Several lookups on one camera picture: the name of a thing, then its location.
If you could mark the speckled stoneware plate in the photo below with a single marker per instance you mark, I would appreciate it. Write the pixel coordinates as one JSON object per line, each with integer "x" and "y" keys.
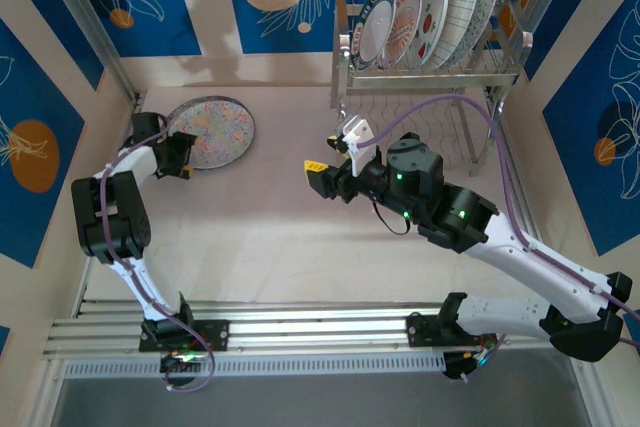
{"x": 215, "y": 129}

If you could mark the watermelon print plate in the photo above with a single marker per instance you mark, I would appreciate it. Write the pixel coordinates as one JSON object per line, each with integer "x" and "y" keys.
{"x": 431, "y": 2}

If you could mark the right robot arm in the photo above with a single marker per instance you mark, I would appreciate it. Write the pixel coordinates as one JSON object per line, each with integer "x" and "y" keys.
{"x": 525, "y": 267}

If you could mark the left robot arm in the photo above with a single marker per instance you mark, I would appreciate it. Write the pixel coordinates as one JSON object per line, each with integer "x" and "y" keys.
{"x": 132, "y": 159}

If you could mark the red pattern plate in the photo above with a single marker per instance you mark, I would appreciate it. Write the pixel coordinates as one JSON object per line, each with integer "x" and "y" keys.
{"x": 404, "y": 27}

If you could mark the green rim white plate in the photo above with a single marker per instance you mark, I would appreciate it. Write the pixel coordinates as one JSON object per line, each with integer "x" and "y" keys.
{"x": 375, "y": 27}

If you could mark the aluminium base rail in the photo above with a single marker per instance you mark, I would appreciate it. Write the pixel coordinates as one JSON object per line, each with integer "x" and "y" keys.
{"x": 310, "y": 327}

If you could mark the black controller board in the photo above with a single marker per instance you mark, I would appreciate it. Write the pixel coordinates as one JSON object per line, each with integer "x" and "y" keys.
{"x": 172, "y": 364}
{"x": 455, "y": 364}

